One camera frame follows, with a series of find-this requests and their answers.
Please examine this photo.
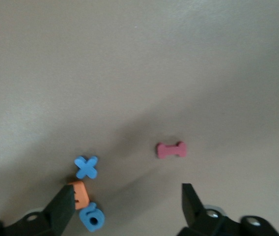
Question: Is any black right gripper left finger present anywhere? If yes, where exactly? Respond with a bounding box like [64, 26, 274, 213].
[0, 183, 78, 236]

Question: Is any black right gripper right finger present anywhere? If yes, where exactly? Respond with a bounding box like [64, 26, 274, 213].
[176, 183, 279, 236]

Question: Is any blue letter g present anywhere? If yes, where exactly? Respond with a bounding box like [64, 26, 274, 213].
[79, 202, 105, 233]

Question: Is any blue letter X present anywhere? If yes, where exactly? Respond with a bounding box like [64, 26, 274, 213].
[74, 156, 99, 180]

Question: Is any orange letter E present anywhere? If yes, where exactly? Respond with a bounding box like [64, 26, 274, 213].
[67, 181, 90, 210]

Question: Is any red letter I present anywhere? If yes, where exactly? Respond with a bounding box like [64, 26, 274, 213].
[157, 141, 187, 159]

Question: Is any brown table cover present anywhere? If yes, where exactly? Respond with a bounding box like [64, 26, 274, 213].
[0, 0, 279, 236]

